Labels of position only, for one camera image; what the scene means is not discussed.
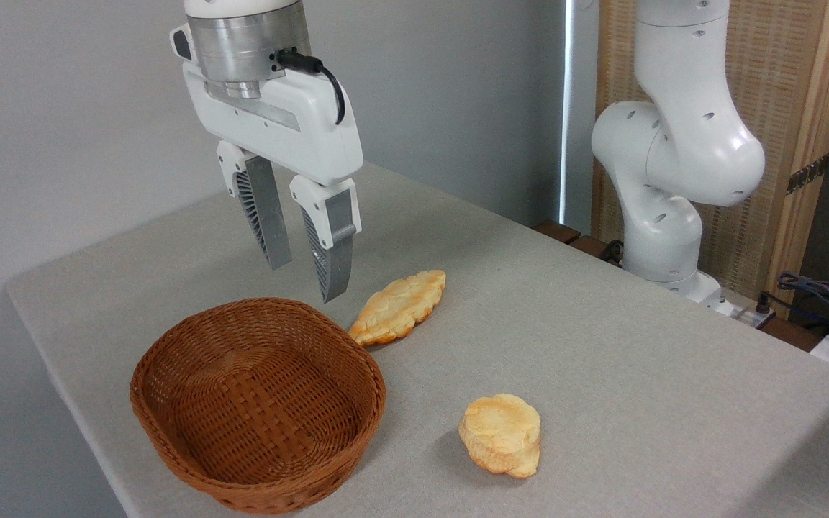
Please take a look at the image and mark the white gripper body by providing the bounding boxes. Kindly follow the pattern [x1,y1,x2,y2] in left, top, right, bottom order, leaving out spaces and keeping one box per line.
[170,24,364,187]

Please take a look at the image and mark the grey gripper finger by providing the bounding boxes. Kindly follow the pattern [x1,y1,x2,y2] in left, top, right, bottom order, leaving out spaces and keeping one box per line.
[289,175,363,304]
[216,140,294,271]

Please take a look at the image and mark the long braided bread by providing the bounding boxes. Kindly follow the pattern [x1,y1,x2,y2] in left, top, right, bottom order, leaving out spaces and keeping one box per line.
[348,270,448,347]

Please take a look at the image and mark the brown wicker basket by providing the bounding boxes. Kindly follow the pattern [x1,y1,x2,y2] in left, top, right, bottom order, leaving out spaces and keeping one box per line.
[130,297,387,515]

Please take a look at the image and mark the round bread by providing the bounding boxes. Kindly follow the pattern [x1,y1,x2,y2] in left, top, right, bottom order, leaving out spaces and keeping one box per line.
[458,393,542,480]

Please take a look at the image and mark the brown wooden blocks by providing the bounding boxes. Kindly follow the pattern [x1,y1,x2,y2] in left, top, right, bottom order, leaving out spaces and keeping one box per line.
[533,219,625,268]

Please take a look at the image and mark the metal screen hinge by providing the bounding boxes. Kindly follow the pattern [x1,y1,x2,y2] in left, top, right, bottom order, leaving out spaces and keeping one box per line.
[787,153,829,196]

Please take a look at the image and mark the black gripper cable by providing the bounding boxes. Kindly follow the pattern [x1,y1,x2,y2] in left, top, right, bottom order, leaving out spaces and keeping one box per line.
[275,47,348,127]

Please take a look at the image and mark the bundle of dark cables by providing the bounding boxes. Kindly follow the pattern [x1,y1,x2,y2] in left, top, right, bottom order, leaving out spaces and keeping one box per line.
[756,271,829,339]

